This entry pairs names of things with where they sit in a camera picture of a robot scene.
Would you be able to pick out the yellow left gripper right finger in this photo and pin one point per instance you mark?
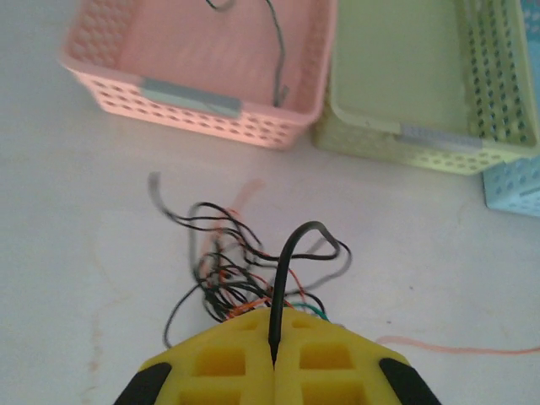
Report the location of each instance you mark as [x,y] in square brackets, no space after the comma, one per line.
[337,358]

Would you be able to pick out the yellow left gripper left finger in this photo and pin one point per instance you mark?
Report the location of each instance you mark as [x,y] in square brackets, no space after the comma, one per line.
[211,358]

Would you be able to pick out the blue perforated plastic basket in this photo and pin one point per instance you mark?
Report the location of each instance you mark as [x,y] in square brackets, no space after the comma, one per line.
[514,190]

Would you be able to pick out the green perforated plastic basket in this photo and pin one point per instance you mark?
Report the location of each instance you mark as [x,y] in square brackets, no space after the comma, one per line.
[401,63]

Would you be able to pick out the pink perforated plastic basket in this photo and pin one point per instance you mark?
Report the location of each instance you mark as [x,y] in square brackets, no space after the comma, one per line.
[190,50]

